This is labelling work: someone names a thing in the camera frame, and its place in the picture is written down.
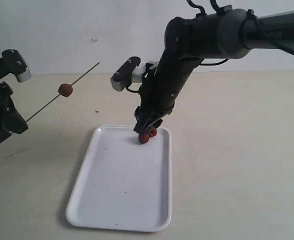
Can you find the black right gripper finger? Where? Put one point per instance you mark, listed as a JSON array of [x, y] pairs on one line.
[[142, 123], [152, 123]]

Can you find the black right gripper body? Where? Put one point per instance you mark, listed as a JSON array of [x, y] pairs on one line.
[[153, 107]]

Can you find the thin metal skewer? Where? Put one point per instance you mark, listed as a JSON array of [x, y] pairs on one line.
[[52, 100]]

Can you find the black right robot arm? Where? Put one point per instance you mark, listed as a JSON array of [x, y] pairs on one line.
[[188, 42]]

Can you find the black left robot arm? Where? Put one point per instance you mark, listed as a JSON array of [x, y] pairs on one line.
[[3, 73]]

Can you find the white plastic tray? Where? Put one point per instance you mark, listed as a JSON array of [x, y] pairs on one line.
[[122, 184]]

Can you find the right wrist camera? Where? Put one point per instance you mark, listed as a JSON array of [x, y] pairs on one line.
[[122, 78]]

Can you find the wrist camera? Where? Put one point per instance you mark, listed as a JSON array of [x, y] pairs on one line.
[[122, 78], [16, 65]]

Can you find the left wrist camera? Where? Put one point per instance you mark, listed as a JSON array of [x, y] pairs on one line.
[[16, 65]]

